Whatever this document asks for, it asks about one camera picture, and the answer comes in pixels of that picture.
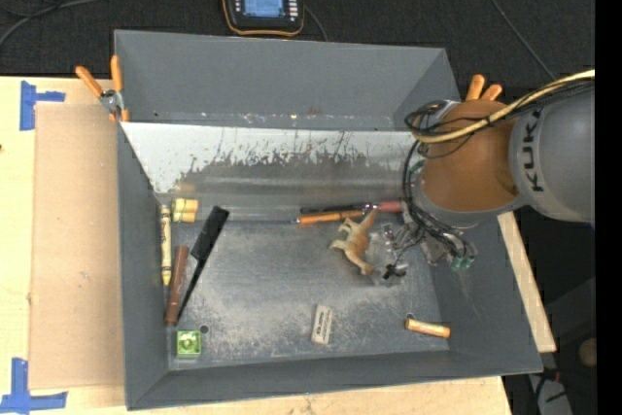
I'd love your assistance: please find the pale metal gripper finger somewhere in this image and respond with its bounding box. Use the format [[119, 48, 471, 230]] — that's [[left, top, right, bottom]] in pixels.
[[372, 241, 404, 262], [369, 224, 397, 246]]

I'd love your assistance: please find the tan toy animal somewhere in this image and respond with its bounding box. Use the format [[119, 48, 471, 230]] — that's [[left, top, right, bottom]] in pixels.
[[328, 207, 381, 277]]

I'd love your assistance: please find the orange pen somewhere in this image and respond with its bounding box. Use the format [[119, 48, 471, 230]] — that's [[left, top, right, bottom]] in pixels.
[[291, 208, 366, 226]]

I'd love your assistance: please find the tan cork cylinder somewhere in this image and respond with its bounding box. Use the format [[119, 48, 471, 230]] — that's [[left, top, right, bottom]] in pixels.
[[404, 317, 452, 339]]

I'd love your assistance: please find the white printed eraser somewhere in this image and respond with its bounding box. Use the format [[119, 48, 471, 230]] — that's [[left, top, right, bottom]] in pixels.
[[310, 303, 335, 347]]

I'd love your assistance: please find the grey metal bin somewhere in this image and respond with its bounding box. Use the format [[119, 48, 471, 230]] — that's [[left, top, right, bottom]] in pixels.
[[113, 29, 544, 410]]

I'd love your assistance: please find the black comb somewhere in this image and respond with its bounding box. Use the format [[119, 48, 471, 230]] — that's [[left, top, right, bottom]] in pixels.
[[176, 205, 230, 322]]

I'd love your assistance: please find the brown marker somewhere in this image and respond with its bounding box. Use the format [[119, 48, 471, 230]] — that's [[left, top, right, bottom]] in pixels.
[[163, 245, 190, 327]]

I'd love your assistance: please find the yellow crayon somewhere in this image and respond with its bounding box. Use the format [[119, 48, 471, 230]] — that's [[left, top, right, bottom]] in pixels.
[[158, 203, 174, 287]]

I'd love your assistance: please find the green cube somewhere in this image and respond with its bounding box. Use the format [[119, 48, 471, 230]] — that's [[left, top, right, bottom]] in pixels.
[[175, 329, 202, 359]]

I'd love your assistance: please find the brown cardboard board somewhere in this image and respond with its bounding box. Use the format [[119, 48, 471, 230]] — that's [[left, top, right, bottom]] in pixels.
[[27, 101, 128, 393]]

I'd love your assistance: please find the black cylinder on white bracket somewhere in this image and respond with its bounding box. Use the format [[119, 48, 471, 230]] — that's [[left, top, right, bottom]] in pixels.
[[382, 259, 409, 281]]

